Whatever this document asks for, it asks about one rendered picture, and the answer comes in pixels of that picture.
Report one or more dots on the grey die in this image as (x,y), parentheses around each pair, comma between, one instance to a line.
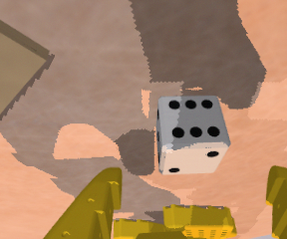
(191,134)

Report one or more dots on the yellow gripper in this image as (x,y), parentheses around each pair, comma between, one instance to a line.
(90,215)

